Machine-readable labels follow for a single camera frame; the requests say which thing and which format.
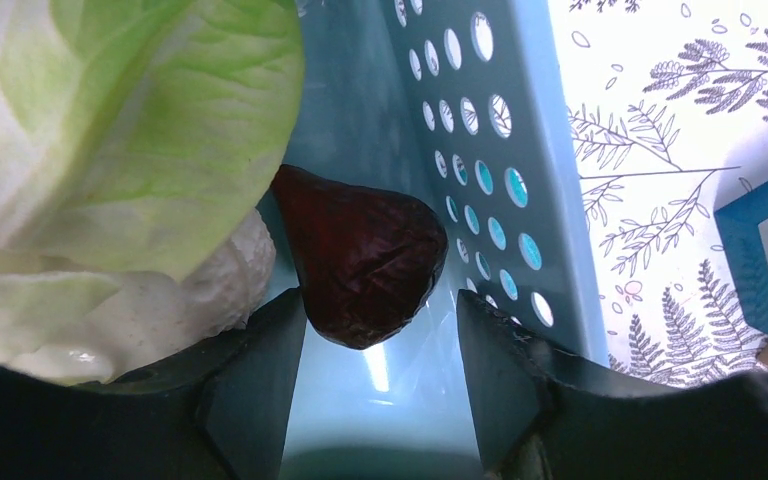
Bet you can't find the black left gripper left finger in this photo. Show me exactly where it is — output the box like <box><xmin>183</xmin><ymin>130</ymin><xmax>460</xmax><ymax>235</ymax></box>
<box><xmin>0</xmin><ymin>288</ymin><xmax>307</xmax><ymax>479</ymax></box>

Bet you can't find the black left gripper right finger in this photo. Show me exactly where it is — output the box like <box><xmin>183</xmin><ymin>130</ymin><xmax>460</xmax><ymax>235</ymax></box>
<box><xmin>457</xmin><ymin>290</ymin><xmax>768</xmax><ymax>479</ymax></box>

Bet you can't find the dark red toy fig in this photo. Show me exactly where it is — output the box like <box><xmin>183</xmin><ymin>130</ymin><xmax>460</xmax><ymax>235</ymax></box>
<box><xmin>271</xmin><ymin>164</ymin><xmax>448</xmax><ymax>350</ymax></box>

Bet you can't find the toy cauliflower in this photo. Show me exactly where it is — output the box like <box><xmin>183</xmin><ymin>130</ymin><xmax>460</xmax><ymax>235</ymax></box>
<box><xmin>0</xmin><ymin>1</ymin><xmax>305</xmax><ymax>385</ymax></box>

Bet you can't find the blue perforated plastic basket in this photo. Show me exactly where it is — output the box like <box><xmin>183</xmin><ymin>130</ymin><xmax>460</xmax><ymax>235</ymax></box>
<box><xmin>281</xmin><ymin>1</ymin><xmax>610</xmax><ymax>479</ymax></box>

